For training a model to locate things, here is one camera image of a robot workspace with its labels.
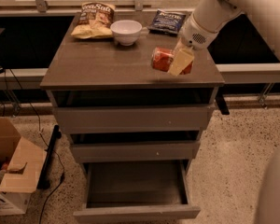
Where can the red coke can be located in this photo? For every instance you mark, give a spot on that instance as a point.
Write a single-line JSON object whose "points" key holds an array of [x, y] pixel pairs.
{"points": [[162, 58]]}

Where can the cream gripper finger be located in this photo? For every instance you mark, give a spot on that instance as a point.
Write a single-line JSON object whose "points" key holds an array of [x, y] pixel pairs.
{"points": [[182, 62]]}

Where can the white bowl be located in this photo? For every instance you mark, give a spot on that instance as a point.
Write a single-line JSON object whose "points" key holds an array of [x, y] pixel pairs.
{"points": [[126, 32]]}

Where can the black floor stand bar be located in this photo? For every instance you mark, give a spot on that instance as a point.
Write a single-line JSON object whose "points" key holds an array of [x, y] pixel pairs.
{"points": [[44, 182]]}

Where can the yellow sea salt chip bag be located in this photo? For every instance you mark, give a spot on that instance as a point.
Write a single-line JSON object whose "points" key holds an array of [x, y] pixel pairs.
{"points": [[94, 21]]}

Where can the grey bottom drawer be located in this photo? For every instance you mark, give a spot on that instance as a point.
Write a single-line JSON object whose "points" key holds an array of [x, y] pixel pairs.
{"points": [[136, 191]]}

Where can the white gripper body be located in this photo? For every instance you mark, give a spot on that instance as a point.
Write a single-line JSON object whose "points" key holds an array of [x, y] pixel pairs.
{"points": [[194, 34]]}

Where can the grey drawer cabinet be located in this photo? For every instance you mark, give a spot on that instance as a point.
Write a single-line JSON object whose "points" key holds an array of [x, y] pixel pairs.
{"points": [[100, 73]]}

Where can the grey middle drawer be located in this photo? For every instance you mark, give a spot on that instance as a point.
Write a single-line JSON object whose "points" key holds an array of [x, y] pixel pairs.
{"points": [[143, 146]]}

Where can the grey top drawer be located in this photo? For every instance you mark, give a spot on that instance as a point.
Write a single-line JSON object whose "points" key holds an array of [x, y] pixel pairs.
{"points": [[133, 119]]}

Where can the open cardboard box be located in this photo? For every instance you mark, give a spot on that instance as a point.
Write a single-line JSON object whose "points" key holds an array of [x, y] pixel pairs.
{"points": [[21, 162]]}

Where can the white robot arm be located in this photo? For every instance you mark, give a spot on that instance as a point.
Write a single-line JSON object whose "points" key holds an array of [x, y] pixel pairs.
{"points": [[212, 15]]}

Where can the blue chip bag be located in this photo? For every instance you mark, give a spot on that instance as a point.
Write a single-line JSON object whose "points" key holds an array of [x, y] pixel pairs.
{"points": [[167, 22]]}

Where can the grey drawer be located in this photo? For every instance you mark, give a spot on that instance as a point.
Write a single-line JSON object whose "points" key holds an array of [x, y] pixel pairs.
{"points": [[133, 119], [143, 146], [136, 191]]}

